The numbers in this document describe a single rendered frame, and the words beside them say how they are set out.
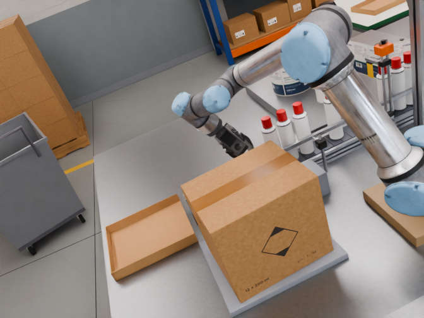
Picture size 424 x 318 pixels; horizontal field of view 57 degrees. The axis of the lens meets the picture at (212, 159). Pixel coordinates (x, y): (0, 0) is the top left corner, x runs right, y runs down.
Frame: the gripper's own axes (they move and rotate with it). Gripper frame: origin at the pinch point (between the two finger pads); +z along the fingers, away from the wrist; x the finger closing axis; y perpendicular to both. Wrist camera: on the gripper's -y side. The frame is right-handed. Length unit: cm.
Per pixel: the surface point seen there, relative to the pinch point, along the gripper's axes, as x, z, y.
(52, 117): 126, -14, 298
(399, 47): -68, 29, 15
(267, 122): -12.5, -6.3, -1.4
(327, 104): -30.5, 8.8, -0.7
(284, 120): -16.7, -1.5, -1.5
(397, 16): -114, 86, 101
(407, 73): -58, 27, -1
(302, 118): -21.2, 3.2, -2.5
